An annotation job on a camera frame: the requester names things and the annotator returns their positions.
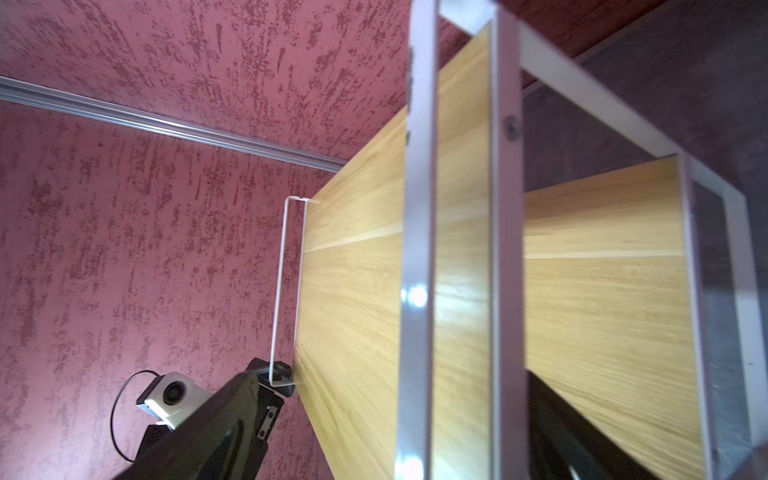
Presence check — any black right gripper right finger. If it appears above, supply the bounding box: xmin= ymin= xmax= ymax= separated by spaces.
xmin=527 ymin=371 xmax=656 ymax=479

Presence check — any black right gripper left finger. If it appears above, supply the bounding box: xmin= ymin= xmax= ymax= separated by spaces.
xmin=117 ymin=358 xmax=294 ymax=479

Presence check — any wooden shelf with white frame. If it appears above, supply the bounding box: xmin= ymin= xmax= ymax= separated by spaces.
xmin=294 ymin=1 xmax=767 ymax=479

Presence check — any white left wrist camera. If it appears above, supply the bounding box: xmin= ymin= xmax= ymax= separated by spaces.
xmin=136 ymin=372 xmax=213 ymax=430

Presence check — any left aluminium corner post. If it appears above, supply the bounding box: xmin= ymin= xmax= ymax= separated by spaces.
xmin=1 ymin=76 xmax=346 ymax=172

